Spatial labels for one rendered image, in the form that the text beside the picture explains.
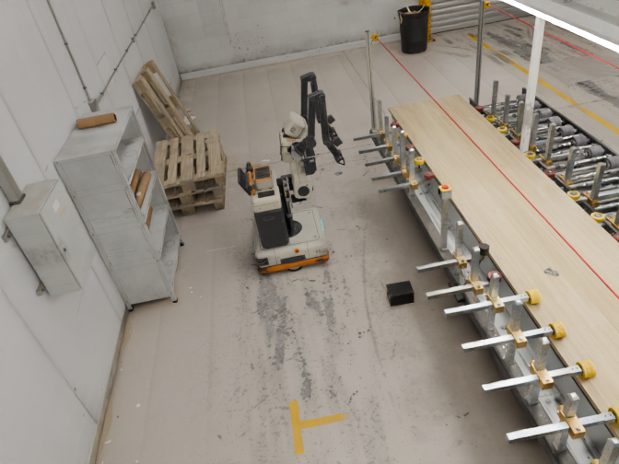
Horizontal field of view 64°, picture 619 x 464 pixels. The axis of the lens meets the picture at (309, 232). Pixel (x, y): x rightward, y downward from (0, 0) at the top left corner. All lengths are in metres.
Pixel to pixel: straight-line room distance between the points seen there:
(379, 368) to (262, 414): 0.89
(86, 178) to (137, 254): 0.78
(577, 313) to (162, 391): 2.86
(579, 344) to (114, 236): 3.35
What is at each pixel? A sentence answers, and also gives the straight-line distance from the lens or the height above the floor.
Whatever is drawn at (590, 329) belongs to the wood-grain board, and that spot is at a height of 0.90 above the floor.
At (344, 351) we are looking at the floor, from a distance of 3.92.
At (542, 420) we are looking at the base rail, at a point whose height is 0.70.
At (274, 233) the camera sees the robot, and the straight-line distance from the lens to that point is 4.39.
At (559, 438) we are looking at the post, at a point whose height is 0.80.
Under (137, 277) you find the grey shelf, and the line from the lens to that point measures 4.56.
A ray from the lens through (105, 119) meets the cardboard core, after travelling 4.40.
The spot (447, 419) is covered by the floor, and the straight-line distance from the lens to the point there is 3.57.
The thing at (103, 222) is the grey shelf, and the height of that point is 0.97.
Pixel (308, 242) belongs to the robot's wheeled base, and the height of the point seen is 0.28.
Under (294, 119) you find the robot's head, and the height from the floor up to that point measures 1.39.
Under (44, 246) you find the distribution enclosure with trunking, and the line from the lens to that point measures 3.33.
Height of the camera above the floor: 3.01
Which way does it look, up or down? 36 degrees down
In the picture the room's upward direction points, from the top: 10 degrees counter-clockwise
